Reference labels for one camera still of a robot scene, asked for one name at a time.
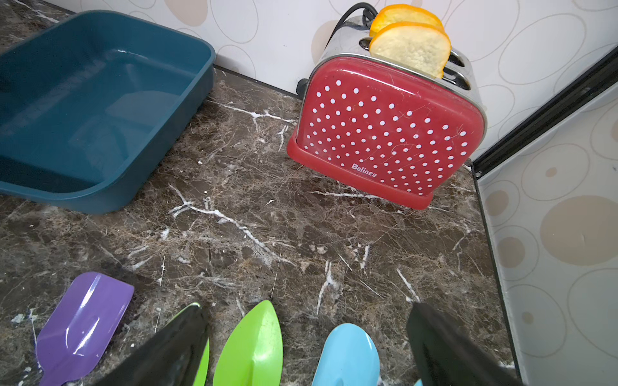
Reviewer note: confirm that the light blue shovel mint handle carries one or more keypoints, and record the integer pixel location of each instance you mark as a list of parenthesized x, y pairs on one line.
[(349, 357)]

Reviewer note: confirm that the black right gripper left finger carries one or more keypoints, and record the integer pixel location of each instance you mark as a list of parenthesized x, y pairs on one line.
[(155, 363)]

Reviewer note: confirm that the purple shovel pink handle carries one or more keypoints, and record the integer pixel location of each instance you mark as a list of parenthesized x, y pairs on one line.
[(79, 330)]

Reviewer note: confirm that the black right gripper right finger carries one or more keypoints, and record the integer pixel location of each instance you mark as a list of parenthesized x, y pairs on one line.
[(444, 356)]

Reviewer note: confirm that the back bread slice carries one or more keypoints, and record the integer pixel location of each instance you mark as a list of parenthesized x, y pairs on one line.
[(400, 13)]

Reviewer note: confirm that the red polka dot toaster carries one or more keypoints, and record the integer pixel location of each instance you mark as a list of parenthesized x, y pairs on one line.
[(384, 129)]

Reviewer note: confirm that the front bread slice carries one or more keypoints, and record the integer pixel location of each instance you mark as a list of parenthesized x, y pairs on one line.
[(417, 46)]

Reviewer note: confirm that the black corner frame post right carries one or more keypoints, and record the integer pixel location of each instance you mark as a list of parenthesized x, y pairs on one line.
[(588, 86)]

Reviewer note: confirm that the teal plastic storage box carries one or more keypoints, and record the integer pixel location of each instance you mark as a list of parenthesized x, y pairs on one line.
[(90, 107)]

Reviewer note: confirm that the green shovel orange handle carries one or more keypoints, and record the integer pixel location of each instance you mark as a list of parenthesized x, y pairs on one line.
[(193, 337)]

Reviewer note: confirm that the bread slice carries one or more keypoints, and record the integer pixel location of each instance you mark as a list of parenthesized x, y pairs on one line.
[(417, 46), (400, 13)]

